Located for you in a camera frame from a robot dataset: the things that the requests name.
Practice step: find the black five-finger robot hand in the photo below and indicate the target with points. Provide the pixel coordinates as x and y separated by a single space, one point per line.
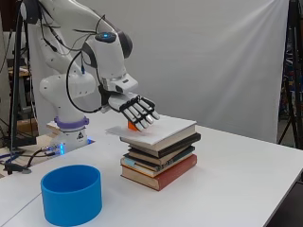
126 105

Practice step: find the orange cube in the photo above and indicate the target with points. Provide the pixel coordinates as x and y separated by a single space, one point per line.
132 126

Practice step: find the white seven-joint robot arm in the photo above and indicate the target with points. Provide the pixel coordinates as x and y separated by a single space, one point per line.
67 91

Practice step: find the brown book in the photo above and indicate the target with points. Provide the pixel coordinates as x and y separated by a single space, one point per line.
142 155

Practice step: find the white flat box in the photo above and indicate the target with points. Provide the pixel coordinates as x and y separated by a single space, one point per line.
173 129

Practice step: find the teal book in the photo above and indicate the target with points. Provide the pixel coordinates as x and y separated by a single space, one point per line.
129 162

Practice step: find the black book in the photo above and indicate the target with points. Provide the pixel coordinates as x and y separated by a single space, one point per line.
180 144

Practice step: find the white hanging sheet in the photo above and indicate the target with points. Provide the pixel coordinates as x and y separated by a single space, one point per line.
214 63

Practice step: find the blue round tub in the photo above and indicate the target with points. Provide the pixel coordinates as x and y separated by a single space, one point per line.
72 201

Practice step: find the black light stand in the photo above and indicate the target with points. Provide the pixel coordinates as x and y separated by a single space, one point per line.
15 78

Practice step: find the black camera tripod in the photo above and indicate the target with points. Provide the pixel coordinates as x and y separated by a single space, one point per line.
295 78

